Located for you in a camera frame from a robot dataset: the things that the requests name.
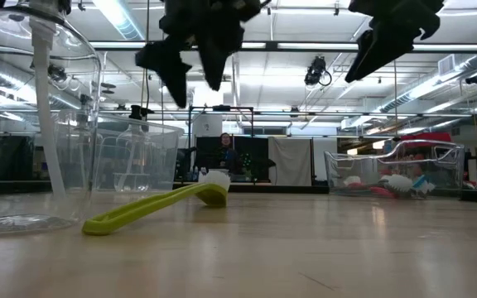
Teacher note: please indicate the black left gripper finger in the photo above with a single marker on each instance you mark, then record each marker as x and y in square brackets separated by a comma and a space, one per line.
[222, 49]
[168, 62]

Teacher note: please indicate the silver air duct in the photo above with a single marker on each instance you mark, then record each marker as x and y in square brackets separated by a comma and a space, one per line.
[429, 89]

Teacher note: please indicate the white board panel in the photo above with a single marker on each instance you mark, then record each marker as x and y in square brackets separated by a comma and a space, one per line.
[318, 161]

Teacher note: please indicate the person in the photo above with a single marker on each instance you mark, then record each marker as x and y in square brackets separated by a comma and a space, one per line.
[227, 159]

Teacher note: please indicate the clear soap pump bottle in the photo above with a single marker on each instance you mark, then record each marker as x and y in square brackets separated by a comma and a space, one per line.
[133, 165]
[44, 103]

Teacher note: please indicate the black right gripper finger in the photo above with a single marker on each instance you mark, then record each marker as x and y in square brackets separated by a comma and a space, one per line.
[383, 45]
[363, 41]

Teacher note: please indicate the long LED light bar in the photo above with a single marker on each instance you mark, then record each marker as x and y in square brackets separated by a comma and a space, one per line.
[317, 46]
[255, 44]
[118, 44]

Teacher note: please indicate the clear plastic storage tub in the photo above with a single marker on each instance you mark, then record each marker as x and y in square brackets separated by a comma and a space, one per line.
[164, 157]

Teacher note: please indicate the white air vent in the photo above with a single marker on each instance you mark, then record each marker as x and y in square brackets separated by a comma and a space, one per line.
[446, 64]

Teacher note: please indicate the clear plastic organizer bin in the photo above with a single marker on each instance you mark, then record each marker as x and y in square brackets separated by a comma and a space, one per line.
[346, 165]

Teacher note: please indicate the red storage bins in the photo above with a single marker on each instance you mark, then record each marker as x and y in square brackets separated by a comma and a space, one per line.
[429, 137]

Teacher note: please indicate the red dish brush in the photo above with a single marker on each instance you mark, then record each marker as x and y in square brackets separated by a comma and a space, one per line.
[381, 191]

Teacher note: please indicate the white paper sign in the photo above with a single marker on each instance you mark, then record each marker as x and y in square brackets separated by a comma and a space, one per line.
[207, 126]

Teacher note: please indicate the black screen panel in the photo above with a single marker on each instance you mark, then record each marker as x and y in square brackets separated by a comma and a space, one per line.
[255, 153]

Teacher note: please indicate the grey hanging cloth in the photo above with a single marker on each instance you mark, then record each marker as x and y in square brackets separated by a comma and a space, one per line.
[290, 161]

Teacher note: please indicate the black pipe stand frame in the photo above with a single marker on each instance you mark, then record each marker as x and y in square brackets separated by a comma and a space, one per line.
[222, 108]

